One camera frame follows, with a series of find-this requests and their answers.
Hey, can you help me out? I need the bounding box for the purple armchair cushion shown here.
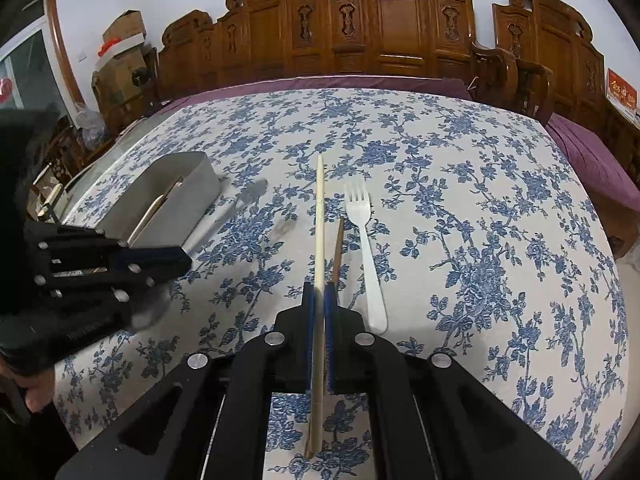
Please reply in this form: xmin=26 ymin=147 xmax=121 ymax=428
xmin=544 ymin=113 xmax=640 ymax=211

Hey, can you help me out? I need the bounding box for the blue floral tablecloth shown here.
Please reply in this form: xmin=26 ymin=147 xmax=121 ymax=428
xmin=55 ymin=89 xmax=628 ymax=479

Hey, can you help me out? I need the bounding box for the left human hand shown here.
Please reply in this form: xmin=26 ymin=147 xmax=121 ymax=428
xmin=0 ymin=359 xmax=55 ymax=413

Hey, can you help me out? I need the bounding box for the light bamboo chopstick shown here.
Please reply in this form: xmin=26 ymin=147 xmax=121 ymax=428
xmin=305 ymin=154 xmax=326 ymax=460

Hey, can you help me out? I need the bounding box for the metal rectangular tray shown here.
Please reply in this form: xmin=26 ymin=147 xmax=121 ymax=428
xmin=96 ymin=152 xmax=221 ymax=247

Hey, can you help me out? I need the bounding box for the white plastic fork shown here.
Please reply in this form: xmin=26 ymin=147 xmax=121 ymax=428
xmin=344 ymin=179 xmax=388 ymax=335

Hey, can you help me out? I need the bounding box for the cardboard boxes stack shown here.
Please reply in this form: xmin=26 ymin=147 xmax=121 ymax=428
xmin=91 ymin=10 xmax=157 ymax=134

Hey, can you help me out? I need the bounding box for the red sign card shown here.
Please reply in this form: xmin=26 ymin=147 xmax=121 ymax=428
xmin=606 ymin=68 xmax=638 ymax=113

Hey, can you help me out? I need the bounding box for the carved wooden armchair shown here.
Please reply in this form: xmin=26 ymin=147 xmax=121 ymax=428
xmin=492 ymin=0 xmax=639 ymax=174

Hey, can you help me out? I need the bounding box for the dark brown chopstick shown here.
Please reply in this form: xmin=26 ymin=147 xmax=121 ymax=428
xmin=332 ymin=217 xmax=345 ymax=289

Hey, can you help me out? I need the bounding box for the purple sofa cushion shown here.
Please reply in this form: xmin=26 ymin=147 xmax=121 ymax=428
xmin=160 ymin=75 xmax=473 ymax=114

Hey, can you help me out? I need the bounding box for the carved wooden sofa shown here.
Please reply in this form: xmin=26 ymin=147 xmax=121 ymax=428
xmin=156 ymin=0 xmax=519 ymax=104

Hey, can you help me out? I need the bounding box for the light chopstick in tray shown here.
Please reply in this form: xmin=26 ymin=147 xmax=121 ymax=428
xmin=127 ymin=177 xmax=183 ymax=245

